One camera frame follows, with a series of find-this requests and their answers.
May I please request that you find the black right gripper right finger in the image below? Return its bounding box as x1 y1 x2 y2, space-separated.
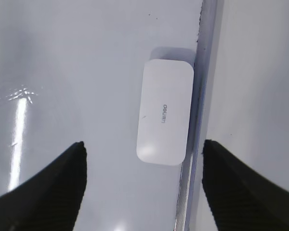
202 140 289 231

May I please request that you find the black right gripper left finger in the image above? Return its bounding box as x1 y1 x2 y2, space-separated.
0 141 87 231

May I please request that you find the white whiteboard eraser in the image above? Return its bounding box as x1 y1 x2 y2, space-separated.
136 59 194 166

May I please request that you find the white whiteboard with aluminium frame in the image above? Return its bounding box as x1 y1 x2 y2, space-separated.
0 0 219 231

